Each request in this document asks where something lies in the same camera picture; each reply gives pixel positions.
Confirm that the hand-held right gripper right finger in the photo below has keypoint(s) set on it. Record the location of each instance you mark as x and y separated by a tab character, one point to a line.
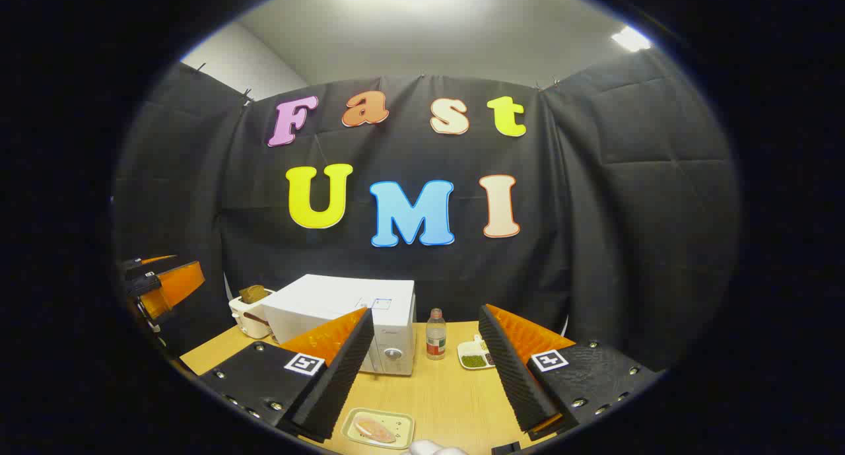
511	376

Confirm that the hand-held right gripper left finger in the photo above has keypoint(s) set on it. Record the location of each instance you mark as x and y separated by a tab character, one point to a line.
343	376

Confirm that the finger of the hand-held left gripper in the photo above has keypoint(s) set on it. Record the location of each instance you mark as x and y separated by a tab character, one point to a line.
175	286
148	265

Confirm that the pale green square plate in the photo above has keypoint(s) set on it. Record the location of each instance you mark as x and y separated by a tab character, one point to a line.
403	423

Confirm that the white microwave oven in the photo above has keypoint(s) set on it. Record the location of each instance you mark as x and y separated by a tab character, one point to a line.
330	300

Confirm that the white divided plate with grains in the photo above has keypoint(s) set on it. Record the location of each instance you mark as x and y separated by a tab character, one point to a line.
472	360

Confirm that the white toaster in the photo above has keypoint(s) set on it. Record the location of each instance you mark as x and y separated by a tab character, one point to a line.
245	319

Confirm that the clear bottle red label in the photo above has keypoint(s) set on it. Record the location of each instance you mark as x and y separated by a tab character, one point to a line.
436	339

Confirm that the black backdrop cloth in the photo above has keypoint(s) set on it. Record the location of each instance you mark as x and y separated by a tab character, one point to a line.
594	210

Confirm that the small ceiling light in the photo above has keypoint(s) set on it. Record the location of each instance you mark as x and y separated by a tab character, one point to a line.
632	39

